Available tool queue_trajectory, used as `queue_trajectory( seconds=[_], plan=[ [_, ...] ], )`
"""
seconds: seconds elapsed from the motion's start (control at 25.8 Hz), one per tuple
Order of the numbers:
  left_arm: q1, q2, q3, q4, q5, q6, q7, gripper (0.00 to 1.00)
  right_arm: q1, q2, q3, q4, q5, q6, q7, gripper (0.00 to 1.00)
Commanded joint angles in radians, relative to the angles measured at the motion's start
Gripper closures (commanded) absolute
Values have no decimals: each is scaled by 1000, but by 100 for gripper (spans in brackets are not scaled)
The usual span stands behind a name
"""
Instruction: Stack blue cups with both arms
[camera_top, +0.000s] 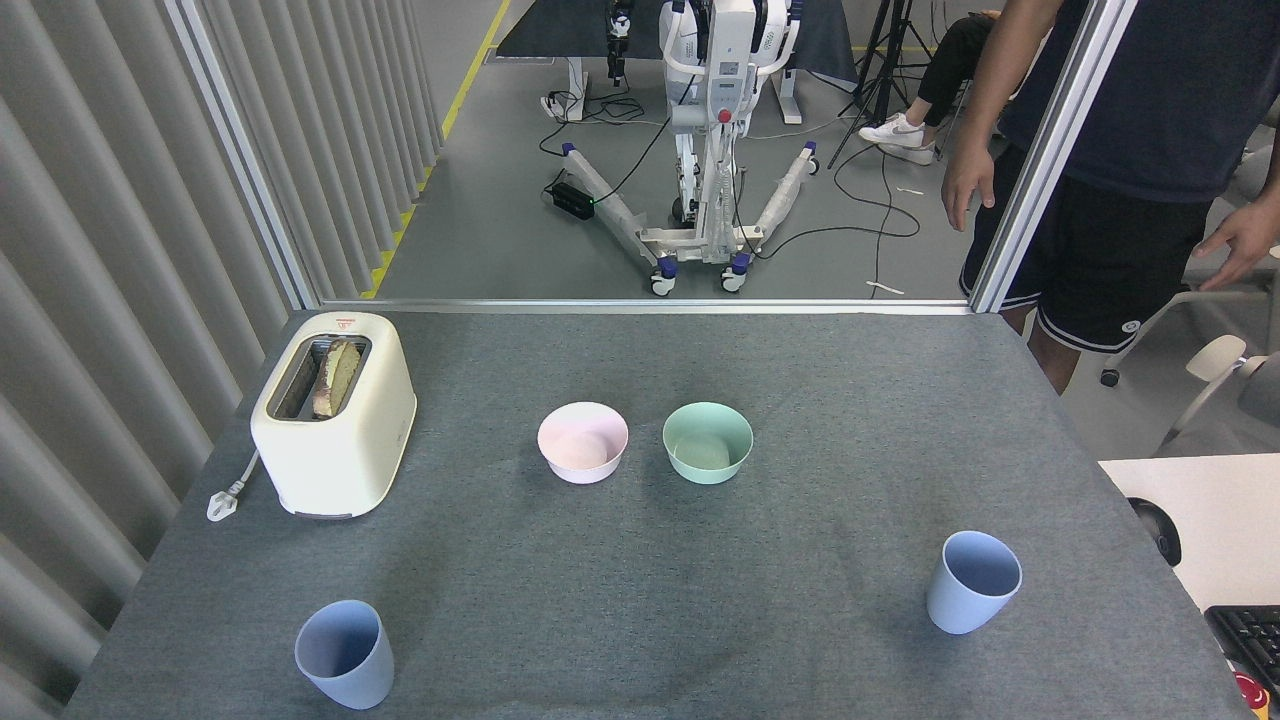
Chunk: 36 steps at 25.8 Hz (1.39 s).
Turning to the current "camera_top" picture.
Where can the silver frame rail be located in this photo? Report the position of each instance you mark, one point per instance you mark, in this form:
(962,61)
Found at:
(650,306)

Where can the white desk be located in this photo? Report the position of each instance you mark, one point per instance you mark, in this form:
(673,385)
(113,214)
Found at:
(1220,520)

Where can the toasted bread slice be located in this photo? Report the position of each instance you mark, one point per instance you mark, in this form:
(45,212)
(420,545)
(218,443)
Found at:
(338,375)

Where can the dark covered table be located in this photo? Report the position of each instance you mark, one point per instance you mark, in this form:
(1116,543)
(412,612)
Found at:
(560,30)

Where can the standing person's left hand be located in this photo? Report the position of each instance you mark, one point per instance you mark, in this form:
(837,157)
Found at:
(1250,240)

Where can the pink bowl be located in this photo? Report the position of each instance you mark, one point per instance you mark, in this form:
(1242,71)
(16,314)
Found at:
(583,445)

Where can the grey office chair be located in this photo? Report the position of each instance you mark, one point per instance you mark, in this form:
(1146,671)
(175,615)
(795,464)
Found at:
(1215,360)

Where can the standing person's right hand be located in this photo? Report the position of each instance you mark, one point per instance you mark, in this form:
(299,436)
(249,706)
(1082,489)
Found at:
(965,185)

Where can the green bowl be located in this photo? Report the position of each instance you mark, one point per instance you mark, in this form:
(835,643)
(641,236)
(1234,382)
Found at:
(707,447)

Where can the white stand on wheels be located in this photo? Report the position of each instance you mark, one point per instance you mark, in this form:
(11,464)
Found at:
(722,90)

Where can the seated person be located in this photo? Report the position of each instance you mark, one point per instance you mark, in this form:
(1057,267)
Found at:
(950,70)

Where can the standing person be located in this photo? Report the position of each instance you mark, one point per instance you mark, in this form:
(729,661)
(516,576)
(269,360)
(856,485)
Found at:
(1150,120)

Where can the black tripod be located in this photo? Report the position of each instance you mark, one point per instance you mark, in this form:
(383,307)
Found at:
(885,60)

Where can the light blue plastic cup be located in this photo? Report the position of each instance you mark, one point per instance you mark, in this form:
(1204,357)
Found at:
(350,675)
(955,610)

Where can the silver frame post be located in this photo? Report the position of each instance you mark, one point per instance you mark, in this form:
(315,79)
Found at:
(1050,150)
(245,160)

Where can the red push button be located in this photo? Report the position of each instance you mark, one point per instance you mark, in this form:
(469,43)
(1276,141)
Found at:
(1250,692)

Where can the black computer mouse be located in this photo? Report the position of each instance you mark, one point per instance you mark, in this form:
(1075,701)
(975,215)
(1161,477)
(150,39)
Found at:
(1160,530)

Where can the black robot arm on stand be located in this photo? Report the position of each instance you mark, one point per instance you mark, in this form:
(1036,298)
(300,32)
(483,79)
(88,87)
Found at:
(619,40)

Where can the black keyboard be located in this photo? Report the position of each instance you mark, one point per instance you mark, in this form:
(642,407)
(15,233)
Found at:
(1252,640)

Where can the cream white toaster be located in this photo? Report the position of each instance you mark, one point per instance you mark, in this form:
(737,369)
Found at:
(340,460)

